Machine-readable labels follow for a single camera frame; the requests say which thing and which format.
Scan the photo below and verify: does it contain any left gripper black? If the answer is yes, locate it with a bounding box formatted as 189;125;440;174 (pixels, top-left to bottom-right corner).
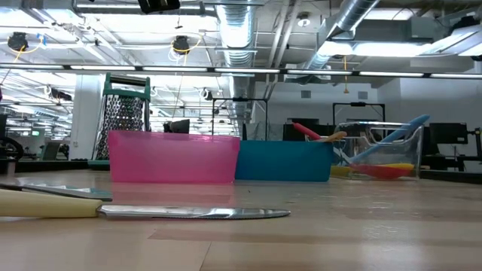
136;0;182;15

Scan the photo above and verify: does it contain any teal patterned handle knife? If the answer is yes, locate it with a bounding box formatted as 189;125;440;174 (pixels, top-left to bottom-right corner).
22;183;114;202

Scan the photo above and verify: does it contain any grey spatula wooden handle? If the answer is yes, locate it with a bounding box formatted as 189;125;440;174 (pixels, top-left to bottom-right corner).
319;130;348;144

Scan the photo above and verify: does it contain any yellow handled knife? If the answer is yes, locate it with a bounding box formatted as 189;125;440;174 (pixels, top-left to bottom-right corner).
0;187;292;221

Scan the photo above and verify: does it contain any yellow silicone spatula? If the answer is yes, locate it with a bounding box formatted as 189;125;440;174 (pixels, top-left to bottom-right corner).
330;162;416;178

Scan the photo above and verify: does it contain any light blue silicone spoon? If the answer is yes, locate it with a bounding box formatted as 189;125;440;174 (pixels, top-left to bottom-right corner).
349;114;432;165

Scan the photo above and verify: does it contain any black monitor on arm mount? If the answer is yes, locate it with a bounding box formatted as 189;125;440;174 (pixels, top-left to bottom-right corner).
429;122;482;170

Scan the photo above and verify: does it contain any black crossbar with light strips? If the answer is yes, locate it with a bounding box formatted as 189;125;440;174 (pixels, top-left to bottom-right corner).
0;62;482;79

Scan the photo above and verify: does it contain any teal metal box grater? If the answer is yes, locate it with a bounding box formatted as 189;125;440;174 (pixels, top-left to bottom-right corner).
88;72;152;170

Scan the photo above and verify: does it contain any dark tilted monitor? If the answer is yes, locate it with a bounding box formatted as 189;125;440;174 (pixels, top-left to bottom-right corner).
163;119;191;136

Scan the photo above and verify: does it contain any pink translucent plastic bin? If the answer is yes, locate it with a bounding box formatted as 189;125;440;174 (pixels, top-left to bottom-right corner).
108;129;241;184

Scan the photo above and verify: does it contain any blue plastic bin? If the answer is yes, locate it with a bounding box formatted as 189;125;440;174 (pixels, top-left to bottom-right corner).
234;139;334;183

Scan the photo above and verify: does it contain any clear plastic bin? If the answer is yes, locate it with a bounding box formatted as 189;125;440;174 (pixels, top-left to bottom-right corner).
331;120;426;181

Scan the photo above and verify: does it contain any ceiling cable reel yellow cord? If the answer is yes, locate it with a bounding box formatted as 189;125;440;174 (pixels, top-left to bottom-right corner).
171;34;204;57
7;32;44;63

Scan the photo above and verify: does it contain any silver ribbed ventilation duct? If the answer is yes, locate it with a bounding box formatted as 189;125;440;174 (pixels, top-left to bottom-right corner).
215;0;261;129
304;0;380;71

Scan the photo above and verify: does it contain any black frame stand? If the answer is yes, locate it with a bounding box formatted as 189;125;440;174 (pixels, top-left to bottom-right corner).
211;96;270;141
332;102;386;127

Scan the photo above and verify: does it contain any green handled knife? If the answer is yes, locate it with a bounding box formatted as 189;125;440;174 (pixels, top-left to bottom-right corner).
0;182;57;192

